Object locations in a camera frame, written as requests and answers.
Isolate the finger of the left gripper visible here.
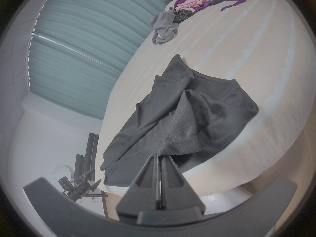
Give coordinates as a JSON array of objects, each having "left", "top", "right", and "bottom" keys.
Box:
[
  {"left": 89, "top": 179, "right": 102, "bottom": 192},
  {"left": 79, "top": 168, "right": 96, "bottom": 181}
]

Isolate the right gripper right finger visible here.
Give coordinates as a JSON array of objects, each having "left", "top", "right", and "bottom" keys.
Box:
[{"left": 160, "top": 155, "right": 206, "bottom": 214}]

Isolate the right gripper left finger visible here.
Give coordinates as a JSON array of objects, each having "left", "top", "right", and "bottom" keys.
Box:
[{"left": 116, "top": 154, "right": 159, "bottom": 218}]

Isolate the black T-shirt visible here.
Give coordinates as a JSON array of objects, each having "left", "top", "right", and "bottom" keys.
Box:
[{"left": 100, "top": 54, "right": 260, "bottom": 187}]

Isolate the bed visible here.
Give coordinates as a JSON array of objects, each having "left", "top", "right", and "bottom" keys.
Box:
[{"left": 99, "top": 0, "right": 311, "bottom": 198}]

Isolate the pile of clothes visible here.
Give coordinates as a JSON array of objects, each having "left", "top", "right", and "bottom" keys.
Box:
[{"left": 173, "top": 0, "right": 247, "bottom": 24}]

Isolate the blue-green curtain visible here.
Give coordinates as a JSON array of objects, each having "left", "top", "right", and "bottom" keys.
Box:
[
  {"left": 32, "top": 0, "right": 173, "bottom": 75},
  {"left": 28, "top": 35, "right": 122, "bottom": 121}
]

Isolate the grey garment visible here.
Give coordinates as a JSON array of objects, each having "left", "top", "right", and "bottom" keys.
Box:
[{"left": 151, "top": 10, "right": 179, "bottom": 45}]

